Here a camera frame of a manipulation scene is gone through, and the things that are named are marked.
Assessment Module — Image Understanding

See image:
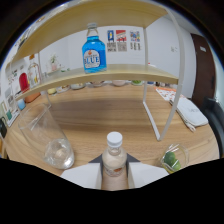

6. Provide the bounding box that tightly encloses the glass lime bowl dark handle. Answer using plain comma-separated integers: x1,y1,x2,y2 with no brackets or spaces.
159,143,190,175

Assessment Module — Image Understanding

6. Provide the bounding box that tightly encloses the clear bottle white cap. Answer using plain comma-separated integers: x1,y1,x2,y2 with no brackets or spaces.
100,131,130,189

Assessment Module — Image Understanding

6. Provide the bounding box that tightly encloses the whole green lime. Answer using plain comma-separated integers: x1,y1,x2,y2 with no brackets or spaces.
164,151,177,166
171,161,183,172

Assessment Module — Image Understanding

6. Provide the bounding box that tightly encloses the clear drinking glass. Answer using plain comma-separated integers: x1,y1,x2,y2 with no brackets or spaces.
18,103,75,170

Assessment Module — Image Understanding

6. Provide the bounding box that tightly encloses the white fabric pouch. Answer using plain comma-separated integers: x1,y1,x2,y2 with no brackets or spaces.
169,96,209,133

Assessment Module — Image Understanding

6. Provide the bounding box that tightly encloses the orange printed paper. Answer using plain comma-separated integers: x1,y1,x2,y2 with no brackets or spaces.
155,87,183,101

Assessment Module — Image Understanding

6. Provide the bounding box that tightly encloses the black chair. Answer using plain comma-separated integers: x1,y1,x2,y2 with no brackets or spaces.
199,96,224,158

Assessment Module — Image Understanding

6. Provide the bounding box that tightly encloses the patterned ceramic bowl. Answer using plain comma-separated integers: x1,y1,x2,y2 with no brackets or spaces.
69,82,87,90

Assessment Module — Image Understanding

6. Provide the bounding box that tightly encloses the orange storage basket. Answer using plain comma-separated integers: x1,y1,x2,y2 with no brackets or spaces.
23,92,42,104

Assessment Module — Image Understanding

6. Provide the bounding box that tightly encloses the white-framed wooden shelf rack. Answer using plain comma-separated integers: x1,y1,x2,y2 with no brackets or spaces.
4,0,186,142

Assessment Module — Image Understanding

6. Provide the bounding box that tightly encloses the clear bottle orange cap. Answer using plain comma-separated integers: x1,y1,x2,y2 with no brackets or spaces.
27,54,43,88

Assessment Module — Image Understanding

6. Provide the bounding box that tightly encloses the dark brown door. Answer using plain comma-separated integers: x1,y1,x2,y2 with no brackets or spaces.
190,33,218,108

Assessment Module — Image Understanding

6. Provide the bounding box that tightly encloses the blue liquid bottle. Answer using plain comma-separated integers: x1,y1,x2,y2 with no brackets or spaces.
81,22,108,74

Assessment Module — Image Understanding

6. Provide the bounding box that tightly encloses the multicoloured wall poster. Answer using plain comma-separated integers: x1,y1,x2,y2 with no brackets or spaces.
129,30,142,52

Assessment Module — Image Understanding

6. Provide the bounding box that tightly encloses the red wall poster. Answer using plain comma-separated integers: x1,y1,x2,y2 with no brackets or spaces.
115,29,128,52

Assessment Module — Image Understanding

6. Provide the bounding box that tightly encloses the blue wall poster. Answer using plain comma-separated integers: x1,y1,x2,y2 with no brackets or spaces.
106,29,117,53

